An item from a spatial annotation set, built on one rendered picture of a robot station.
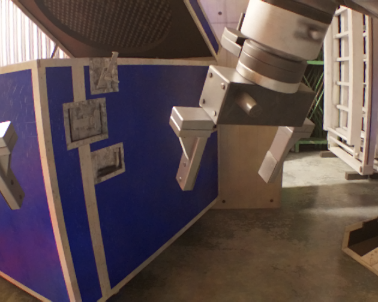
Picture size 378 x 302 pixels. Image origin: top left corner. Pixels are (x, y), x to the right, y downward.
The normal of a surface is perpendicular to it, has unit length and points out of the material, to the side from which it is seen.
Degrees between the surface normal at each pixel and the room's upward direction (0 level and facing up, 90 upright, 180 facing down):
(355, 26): 90
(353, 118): 90
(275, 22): 99
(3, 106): 90
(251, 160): 90
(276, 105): 114
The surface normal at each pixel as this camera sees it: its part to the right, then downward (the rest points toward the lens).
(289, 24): -0.21, 0.48
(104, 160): 0.89, 0.07
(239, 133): -0.09, 0.24
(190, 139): 0.36, 0.58
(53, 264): -0.46, 0.22
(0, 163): 0.16, 0.59
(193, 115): 0.24, -0.82
